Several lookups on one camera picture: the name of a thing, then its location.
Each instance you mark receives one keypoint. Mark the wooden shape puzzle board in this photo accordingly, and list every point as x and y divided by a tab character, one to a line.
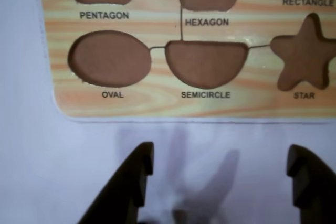
157	104

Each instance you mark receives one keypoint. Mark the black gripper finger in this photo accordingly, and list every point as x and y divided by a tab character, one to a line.
315	190
126	187

